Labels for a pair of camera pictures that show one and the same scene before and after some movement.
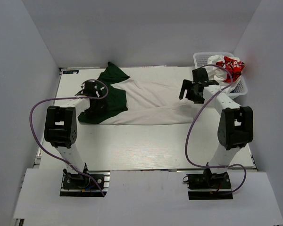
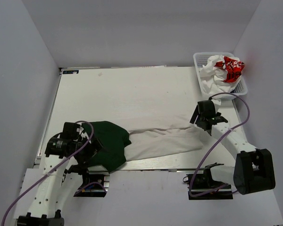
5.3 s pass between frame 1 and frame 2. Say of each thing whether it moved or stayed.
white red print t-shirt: stayed
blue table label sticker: stayed
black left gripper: moved
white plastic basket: stayed
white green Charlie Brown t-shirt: moved
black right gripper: moved
